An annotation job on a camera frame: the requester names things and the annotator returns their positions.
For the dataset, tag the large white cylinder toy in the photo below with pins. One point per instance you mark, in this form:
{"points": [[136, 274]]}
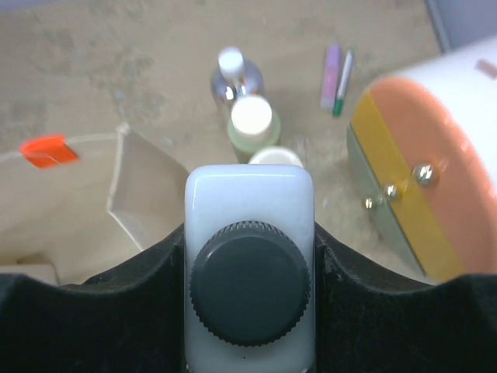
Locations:
{"points": [[422, 150]]}

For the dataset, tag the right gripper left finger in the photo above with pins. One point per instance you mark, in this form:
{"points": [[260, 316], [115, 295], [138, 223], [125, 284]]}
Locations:
{"points": [[126, 319]]}

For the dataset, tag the green white pen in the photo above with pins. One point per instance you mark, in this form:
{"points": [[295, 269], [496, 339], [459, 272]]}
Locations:
{"points": [[341, 91]]}

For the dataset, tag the beige canvas tote bag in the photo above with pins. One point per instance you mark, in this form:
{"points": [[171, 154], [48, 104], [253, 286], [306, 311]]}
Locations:
{"points": [[89, 203]]}

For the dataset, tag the cream jar round lid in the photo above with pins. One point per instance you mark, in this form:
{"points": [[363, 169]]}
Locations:
{"points": [[276, 155]]}

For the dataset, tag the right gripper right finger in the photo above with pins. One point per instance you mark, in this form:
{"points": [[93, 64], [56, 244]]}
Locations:
{"points": [[371, 319]]}

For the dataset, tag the white bottle black cap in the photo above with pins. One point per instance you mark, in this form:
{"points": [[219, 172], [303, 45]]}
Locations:
{"points": [[44, 272], [249, 269]]}

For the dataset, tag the clear bottle white cap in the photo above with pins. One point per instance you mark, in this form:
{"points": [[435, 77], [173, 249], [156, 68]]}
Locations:
{"points": [[235, 76]]}

